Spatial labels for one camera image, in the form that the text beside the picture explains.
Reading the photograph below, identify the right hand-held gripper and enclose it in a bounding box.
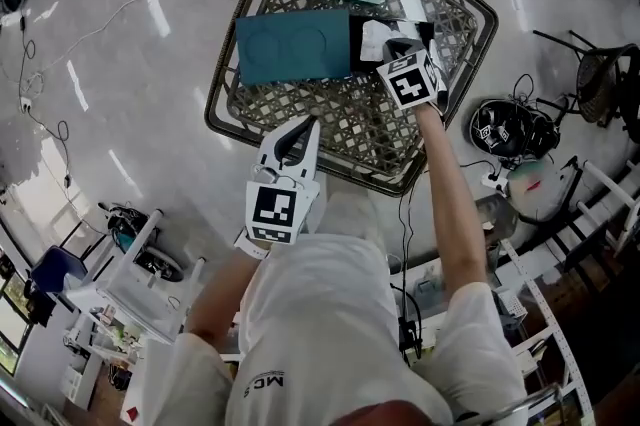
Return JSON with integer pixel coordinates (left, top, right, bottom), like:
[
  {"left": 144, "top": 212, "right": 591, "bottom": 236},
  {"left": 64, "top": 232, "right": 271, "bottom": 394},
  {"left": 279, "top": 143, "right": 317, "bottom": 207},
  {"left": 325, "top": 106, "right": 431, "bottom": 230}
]
[{"left": 375, "top": 37, "right": 451, "bottom": 116}]

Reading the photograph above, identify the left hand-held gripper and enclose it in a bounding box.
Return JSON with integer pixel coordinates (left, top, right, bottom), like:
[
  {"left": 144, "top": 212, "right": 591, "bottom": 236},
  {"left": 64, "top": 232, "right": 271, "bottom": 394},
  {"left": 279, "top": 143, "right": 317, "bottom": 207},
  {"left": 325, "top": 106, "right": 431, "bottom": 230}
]
[{"left": 233, "top": 117, "right": 322, "bottom": 260}]

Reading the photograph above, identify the silver item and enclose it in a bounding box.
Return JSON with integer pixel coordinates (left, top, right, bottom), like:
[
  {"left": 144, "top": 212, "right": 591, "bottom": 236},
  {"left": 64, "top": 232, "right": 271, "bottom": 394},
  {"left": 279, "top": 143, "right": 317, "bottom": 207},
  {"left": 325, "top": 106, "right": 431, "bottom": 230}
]
[{"left": 359, "top": 20, "right": 397, "bottom": 63}]

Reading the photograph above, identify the person's right forearm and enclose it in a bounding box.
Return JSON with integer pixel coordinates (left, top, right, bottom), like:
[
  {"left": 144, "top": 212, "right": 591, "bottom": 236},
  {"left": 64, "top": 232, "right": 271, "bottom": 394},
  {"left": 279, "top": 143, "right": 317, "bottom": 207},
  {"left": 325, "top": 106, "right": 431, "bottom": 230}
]
[{"left": 416, "top": 105, "right": 490, "bottom": 288}]

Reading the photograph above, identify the person's left forearm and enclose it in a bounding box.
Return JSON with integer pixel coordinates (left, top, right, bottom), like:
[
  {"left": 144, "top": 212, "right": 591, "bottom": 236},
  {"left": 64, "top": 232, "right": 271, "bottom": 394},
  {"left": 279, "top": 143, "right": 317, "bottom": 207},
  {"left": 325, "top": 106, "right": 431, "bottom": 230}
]
[{"left": 185, "top": 256, "right": 262, "bottom": 343}]

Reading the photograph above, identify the white card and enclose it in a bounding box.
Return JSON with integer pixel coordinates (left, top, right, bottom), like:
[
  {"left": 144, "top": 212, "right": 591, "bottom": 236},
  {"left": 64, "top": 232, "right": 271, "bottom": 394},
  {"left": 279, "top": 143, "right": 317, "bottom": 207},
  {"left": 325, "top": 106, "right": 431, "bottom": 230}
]
[{"left": 396, "top": 0, "right": 429, "bottom": 23}]

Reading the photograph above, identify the person's light trouser leg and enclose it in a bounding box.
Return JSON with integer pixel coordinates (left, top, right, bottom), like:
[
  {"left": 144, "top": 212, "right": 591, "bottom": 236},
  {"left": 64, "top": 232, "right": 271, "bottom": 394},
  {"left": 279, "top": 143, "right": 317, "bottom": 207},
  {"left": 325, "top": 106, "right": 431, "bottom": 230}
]
[{"left": 317, "top": 173, "right": 389, "bottom": 256}]

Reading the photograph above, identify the black helmet with headset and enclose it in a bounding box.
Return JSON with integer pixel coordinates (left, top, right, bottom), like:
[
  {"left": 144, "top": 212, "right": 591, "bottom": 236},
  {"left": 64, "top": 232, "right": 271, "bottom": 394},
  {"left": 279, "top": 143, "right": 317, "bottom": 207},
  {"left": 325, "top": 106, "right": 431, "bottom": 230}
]
[{"left": 468, "top": 97, "right": 557, "bottom": 161}]

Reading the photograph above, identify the white power strip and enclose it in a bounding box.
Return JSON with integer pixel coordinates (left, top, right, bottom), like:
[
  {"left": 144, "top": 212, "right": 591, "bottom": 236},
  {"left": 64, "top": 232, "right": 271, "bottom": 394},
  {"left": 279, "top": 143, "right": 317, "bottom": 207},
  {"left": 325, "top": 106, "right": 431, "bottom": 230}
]
[{"left": 479, "top": 171, "right": 511, "bottom": 191}]

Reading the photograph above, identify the round stool with painted seat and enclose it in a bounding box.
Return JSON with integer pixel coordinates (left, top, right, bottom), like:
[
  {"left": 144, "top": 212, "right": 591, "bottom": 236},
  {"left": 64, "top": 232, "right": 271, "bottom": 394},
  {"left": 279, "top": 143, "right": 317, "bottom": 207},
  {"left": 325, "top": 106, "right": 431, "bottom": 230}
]
[{"left": 503, "top": 155, "right": 584, "bottom": 225}]

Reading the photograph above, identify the person's white shirt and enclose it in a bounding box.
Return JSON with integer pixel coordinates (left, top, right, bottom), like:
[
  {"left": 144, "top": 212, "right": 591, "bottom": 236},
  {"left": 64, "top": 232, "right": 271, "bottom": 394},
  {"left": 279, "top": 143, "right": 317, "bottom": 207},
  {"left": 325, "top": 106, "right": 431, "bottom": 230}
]
[{"left": 142, "top": 232, "right": 532, "bottom": 426}]

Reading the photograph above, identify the dark wicker chair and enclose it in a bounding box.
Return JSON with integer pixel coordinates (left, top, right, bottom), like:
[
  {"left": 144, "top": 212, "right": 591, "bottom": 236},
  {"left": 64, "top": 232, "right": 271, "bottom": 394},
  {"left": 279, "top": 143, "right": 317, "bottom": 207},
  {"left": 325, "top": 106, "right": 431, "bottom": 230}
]
[{"left": 531, "top": 28, "right": 640, "bottom": 129}]

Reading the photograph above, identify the blue chair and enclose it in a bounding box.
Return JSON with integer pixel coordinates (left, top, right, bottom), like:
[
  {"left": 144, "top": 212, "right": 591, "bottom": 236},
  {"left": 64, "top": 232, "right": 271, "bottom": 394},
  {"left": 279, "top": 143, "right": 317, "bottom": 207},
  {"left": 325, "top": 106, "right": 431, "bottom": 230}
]
[{"left": 28, "top": 245, "right": 89, "bottom": 311}]

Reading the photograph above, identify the white perforated metal rack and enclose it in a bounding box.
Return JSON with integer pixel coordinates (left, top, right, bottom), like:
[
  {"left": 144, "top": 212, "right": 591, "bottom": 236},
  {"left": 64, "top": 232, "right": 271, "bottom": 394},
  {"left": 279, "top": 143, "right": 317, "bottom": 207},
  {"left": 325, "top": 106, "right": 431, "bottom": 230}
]
[{"left": 498, "top": 237, "right": 597, "bottom": 426}]

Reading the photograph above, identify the black floor cable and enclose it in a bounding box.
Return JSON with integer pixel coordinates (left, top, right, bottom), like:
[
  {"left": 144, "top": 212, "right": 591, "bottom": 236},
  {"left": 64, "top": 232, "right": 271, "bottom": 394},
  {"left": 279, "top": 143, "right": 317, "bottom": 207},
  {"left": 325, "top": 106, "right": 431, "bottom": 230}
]
[{"left": 387, "top": 162, "right": 432, "bottom": 360}]

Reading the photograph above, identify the white floor cable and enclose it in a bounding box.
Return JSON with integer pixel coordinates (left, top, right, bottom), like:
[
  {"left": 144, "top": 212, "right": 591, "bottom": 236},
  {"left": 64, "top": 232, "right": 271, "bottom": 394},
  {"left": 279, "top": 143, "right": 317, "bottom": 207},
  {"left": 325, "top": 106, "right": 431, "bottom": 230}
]
[{"left": 18, "top": 0, "right": 274, "bottom": 115}]

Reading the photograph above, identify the white wooden frame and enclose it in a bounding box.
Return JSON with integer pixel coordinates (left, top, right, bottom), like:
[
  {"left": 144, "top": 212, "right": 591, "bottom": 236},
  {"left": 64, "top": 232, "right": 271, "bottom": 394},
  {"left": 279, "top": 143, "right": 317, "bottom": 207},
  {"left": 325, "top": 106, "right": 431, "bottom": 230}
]
[{"left": 574, "top": 159, "right": 640, "bottom": 256}]

